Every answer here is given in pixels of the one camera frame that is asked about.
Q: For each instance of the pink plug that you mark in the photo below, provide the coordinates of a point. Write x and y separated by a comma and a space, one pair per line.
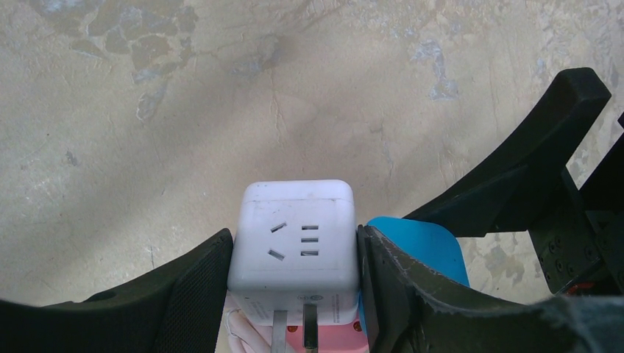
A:
343, 338

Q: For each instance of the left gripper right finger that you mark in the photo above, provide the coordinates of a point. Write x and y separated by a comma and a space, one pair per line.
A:
409, 307

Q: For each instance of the white cube socket adapter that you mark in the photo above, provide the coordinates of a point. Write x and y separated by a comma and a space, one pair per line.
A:
294, 262

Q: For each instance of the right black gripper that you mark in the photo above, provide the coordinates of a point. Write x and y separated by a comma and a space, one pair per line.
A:
577, 232

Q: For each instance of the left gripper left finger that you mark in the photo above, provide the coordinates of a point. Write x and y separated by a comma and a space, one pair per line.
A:
176, 307

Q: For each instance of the blue plug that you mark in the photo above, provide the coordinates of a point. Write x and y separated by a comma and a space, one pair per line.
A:
429, 243

